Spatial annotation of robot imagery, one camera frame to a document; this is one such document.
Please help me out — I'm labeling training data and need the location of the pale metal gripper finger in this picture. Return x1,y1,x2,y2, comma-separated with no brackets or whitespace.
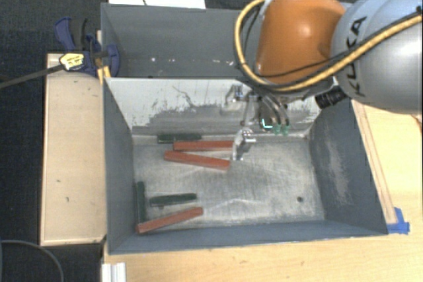
225,84,248,106
232,128,257,162

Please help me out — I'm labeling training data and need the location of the red-brown flat block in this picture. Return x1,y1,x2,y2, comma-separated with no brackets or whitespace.
163,150,231,172
172,139,235,153
135,206,204,236

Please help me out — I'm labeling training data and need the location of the grey metal bin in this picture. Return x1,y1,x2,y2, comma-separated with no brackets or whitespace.
100,2,389,256

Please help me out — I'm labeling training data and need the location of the pale wood flat board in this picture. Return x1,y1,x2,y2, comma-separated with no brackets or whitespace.
39,52,108,247

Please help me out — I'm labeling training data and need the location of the black cylinder on white bracket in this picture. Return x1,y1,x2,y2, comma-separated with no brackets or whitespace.
315,86,347,110

